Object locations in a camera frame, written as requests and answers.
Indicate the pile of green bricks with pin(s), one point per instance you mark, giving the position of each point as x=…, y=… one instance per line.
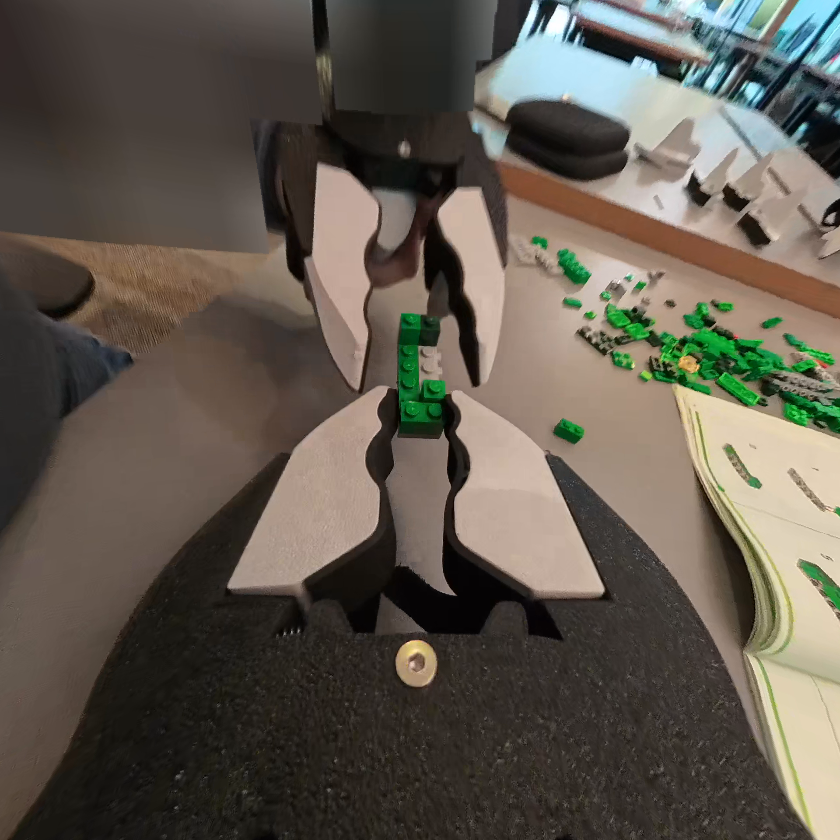
x=715, y=348

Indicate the black padded case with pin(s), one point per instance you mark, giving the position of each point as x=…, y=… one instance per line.
x=568, y=124
x=571, y=164

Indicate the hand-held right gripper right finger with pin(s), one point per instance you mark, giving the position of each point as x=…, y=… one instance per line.
x=518, y=512

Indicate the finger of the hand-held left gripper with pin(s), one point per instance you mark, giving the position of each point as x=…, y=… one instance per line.
x=338, y=262
x=476, y=262

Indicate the green and grey brick assembly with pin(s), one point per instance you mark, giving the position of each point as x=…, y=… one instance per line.
x=410, y=394

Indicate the brick instruction booklet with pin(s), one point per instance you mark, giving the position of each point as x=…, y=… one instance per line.
x=781, y=525

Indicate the person's dark shoe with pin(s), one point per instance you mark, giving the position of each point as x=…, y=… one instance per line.
x=46, y=279

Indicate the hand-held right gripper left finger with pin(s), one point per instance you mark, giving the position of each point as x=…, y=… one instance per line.
x=328, y=499

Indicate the wood edged side table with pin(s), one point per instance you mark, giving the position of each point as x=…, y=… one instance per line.
x=656, y=85

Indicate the single green brick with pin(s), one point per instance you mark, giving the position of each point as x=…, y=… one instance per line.
x=568, y=430

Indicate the person's leg in jeans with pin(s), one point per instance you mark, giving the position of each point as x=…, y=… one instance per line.
x=33, y=367

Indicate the grey desk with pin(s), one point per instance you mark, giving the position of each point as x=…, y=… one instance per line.
x=197, y=426

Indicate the background tables and chairs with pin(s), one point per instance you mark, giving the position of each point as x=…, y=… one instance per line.
x=695, y=33

